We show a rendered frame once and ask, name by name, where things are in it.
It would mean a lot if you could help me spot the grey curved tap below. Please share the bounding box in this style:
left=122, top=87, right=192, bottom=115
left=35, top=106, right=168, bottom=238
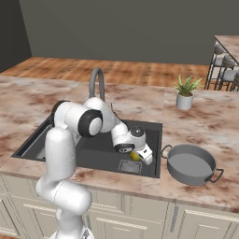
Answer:
left=89, top=66, right=106, bottom=103

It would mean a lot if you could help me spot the cream cupboard door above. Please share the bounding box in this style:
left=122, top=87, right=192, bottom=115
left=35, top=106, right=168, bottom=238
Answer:
left=0, top=195, right=23, bottom=238
left=180, top=207, right=239, bottom=239
left=89, top=214, right=149, bottom=239
left=21, top=202, right=61, bottom=239

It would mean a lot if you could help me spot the grey pot with handles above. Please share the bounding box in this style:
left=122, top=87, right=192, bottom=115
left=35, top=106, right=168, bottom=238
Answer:
left=160, top=143, right=225, bottom=187

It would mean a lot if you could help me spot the dark grey sink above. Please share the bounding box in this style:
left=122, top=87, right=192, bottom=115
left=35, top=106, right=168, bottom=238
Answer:
left=11, top=113, right=164, bottom=179

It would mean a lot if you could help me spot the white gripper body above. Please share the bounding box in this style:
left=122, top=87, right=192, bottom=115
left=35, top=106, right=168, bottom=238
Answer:
left=135, top=144, right=154, bottom=166

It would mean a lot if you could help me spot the grey cupboard handle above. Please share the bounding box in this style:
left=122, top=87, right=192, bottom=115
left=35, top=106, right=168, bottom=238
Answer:
left=170, top=203, right=180, bottom=233

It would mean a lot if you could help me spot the yellow lemon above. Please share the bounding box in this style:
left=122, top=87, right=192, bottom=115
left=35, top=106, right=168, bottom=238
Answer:
left=129, top=150, right=141, bottom=162

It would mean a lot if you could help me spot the green plant in white pot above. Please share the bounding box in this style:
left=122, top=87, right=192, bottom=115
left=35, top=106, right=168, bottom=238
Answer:
left=172, top=74, right=204, bottom=111

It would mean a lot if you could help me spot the black bar stool grey seat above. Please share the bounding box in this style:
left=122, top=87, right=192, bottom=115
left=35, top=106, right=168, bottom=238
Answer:
left=204, top=43, right=226, bottom=91
left=218, top=54, right=239, bottom=91
left=229, top=69, right=239, bottom=92

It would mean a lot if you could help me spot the cream drawer front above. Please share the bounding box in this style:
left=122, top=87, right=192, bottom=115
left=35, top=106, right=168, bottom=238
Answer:
left=90, top=189, right=126, bottom=213

